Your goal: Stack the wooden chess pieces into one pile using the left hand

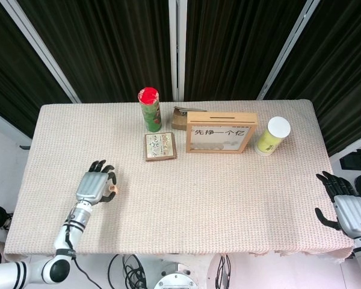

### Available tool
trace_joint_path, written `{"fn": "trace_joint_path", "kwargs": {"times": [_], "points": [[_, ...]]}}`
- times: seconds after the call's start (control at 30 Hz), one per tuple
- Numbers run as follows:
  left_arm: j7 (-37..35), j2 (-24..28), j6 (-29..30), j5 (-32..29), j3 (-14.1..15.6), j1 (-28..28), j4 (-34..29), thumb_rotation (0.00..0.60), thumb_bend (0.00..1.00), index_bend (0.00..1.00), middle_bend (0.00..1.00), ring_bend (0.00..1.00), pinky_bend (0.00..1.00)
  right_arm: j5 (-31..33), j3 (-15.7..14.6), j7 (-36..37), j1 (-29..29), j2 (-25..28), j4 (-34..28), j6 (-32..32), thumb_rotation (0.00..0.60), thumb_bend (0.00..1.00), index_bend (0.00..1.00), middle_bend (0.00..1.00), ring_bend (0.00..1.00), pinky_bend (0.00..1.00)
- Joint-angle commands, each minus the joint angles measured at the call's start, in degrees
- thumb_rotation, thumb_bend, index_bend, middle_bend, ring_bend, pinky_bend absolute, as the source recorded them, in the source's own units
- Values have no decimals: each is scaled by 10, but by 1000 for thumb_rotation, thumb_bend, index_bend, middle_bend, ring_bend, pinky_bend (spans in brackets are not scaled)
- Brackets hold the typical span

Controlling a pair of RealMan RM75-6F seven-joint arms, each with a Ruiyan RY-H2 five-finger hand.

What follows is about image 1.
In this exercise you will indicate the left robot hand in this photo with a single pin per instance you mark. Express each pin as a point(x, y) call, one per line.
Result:
point(90, 186)

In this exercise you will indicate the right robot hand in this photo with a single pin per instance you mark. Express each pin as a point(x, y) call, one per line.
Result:
point(355, 215)

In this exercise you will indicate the chess piece red shuai character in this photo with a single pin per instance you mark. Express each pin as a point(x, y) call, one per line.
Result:
point(110, 188)

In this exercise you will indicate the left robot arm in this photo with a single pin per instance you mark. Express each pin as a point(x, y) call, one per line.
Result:
point(73, 216)

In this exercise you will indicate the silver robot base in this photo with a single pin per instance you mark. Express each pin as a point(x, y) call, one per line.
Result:
point(176, 280)

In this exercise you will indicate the small square patterned box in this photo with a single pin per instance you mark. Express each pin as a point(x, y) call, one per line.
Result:
point(161, 147)

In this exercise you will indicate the black equipment box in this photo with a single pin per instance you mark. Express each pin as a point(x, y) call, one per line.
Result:
point(356, 161)

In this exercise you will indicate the green chip can red lid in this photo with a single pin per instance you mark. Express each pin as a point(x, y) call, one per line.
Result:
point(152, 117)

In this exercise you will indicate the small cardboard box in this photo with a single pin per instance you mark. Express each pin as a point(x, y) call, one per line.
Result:
point(178, 122)

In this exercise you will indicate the beige woven tablecloth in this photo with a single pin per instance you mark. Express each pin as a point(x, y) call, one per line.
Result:
point(198, 210)

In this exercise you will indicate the clear tennis ball tube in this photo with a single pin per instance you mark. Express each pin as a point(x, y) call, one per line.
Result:
point(278, 128)

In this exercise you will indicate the black curtain panel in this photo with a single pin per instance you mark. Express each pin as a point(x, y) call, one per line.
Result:
point(234, 45)
point(6, 75)
point(102, 45)
point(343, 75)

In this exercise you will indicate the white frame rail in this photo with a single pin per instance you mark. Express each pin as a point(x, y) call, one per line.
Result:
point(9, 125)
point(349, 149)

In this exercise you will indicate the wooden frame money box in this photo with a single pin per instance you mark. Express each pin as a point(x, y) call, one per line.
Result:
point(222, 118)

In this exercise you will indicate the white frame pole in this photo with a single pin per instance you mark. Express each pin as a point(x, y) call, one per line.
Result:
point(289, 45)
point(174, 45)
point(37, 45)

